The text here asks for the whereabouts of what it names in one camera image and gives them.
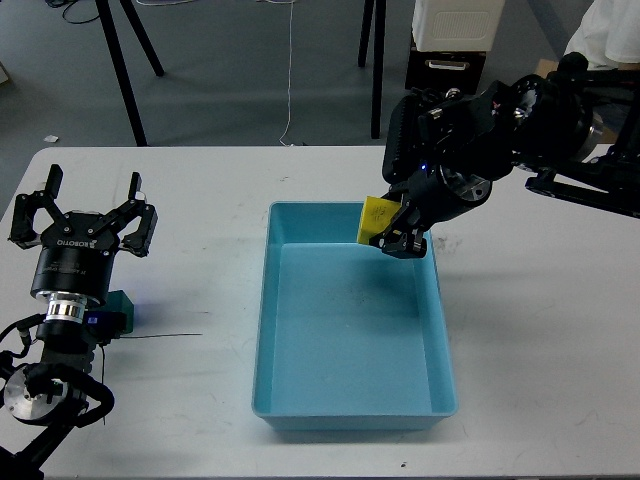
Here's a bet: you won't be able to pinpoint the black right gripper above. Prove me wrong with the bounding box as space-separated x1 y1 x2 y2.
375 165 492 259

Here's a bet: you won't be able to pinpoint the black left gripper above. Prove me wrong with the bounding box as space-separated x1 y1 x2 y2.
8 164 158 305

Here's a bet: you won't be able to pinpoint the yellow block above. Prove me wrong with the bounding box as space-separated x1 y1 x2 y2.
356 196 401 245

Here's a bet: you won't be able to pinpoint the green block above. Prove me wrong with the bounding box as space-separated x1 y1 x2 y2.
103 290 135 334

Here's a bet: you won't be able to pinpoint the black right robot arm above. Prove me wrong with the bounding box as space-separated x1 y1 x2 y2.
370 53 639 259

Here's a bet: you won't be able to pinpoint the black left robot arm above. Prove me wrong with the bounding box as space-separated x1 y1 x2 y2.
1 164 157 479

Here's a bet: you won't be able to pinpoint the light blue plastic box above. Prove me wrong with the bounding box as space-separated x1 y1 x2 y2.
252 202 458 431

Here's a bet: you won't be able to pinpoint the cardboard box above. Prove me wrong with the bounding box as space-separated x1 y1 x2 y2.
534 59 559 77

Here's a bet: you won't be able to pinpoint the black tripod leg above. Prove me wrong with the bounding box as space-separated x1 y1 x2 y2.
95 0 148 147
120 0 165 77

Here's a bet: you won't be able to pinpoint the black table legs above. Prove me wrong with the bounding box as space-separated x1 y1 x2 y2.
357 0 387 139

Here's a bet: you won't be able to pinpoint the black tripod leg left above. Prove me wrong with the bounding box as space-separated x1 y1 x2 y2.
95 0 148 147

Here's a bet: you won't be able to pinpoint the seated person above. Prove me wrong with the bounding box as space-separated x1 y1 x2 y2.
564 0 639 70

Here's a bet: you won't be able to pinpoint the black case with handle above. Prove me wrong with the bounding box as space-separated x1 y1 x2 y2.
405 42 487 94

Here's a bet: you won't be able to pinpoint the black cable on floor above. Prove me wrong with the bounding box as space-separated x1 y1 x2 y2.
45 0 101 25

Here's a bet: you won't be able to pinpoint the white cable on floor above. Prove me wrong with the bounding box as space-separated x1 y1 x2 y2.
133 0 307 148

